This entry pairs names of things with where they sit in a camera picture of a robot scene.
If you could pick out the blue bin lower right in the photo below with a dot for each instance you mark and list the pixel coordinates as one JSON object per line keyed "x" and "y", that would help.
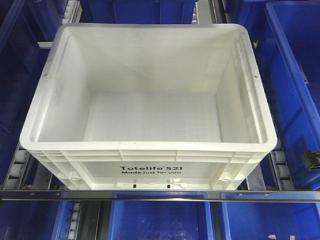
{"x": 270, "y": 216}

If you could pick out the blue bin lower centre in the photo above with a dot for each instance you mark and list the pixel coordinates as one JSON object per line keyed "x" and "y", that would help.
{"x": 160, "y": 220}

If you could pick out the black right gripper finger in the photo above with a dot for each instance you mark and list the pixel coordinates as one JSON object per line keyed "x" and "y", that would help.
{"x": 311, "y": 160}

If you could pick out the white plastic tote bin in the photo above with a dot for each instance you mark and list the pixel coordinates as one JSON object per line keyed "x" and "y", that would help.
{"x": 150, "y": 107}

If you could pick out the blue bin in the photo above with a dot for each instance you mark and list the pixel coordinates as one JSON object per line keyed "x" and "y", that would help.
{"x": 160, "y": 220}
{"x": 270, "y": 216}

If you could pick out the blue bin right shelf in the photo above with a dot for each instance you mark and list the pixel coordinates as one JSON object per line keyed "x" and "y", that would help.
{"x": 288, "y": 58}

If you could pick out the metal front bar right shelf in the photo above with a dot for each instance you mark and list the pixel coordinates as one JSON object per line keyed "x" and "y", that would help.
{"x": 144, "y": 195}

